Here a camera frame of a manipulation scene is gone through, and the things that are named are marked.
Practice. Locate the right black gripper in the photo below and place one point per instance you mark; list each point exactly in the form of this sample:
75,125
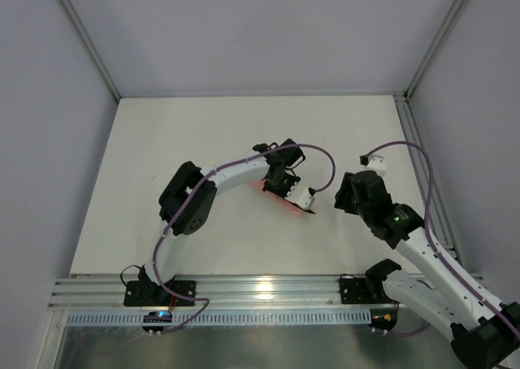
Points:
344,196

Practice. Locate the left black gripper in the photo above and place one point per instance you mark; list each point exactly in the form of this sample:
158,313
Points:
282,183

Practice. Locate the pink satin napkin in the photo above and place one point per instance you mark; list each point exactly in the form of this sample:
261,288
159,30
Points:
259,185

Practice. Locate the black knife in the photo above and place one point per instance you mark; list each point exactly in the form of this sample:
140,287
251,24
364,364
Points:
308,211

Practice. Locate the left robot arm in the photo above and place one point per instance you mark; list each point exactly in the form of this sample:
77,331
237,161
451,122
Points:
186,202

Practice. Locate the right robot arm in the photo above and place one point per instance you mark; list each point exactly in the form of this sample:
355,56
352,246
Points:
481,329

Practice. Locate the right controller board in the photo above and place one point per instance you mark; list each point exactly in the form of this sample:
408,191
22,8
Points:
383,320

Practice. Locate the controller board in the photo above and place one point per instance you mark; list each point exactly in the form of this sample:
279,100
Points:
383,320
156,321

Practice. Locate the left controller board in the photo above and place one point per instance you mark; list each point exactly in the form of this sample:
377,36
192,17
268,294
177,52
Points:
156,321

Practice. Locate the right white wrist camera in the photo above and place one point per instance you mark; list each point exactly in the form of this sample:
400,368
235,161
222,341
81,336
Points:
374,163

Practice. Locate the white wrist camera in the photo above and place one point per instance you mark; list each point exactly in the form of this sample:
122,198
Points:
374,163
301,196

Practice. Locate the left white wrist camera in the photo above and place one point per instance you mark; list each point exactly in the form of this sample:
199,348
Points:
301,196

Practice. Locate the right side aluminium rail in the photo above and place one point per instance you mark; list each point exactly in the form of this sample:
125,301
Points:
438,217

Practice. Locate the aluminium rail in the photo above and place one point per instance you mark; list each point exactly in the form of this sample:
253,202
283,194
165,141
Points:
438,217
105,292

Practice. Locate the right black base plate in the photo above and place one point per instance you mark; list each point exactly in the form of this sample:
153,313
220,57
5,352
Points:
362,290

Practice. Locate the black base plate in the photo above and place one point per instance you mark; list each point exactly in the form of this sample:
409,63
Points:
362,290
147,293

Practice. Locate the grey slotted cable duct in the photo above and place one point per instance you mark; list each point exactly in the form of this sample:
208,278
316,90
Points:
221,318

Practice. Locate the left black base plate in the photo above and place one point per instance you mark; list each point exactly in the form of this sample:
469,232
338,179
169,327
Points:
147,293

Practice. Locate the right corner frame post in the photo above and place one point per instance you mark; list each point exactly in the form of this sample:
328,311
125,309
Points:
441,35

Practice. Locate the corner frame post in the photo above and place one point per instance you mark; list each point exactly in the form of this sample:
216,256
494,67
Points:
78,26
441,35

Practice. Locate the aluminium front rail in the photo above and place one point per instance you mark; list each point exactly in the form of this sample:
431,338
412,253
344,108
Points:
105,292

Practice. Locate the left corner frame post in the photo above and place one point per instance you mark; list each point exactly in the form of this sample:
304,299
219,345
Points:
78,26

